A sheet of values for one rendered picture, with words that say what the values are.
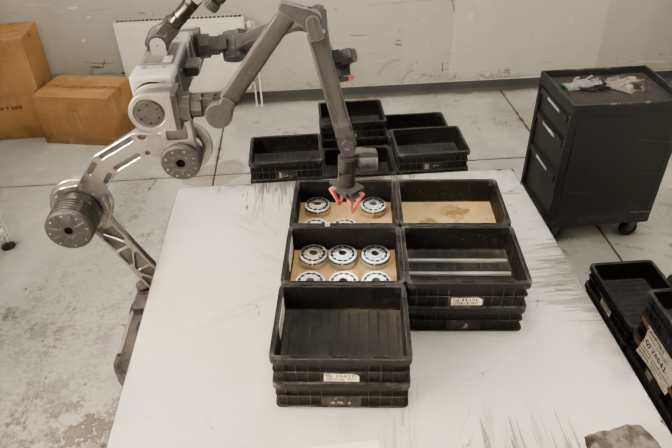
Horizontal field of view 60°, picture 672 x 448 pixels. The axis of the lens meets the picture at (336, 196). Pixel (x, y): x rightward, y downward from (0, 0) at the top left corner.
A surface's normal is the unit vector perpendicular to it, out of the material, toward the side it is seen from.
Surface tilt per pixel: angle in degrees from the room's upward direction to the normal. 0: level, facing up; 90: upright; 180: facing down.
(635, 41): 90
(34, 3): 90
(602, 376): 0
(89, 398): 0
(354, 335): 0
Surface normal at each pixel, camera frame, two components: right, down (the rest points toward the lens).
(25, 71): 0.18, 0.56
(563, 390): -0.03, -0.82
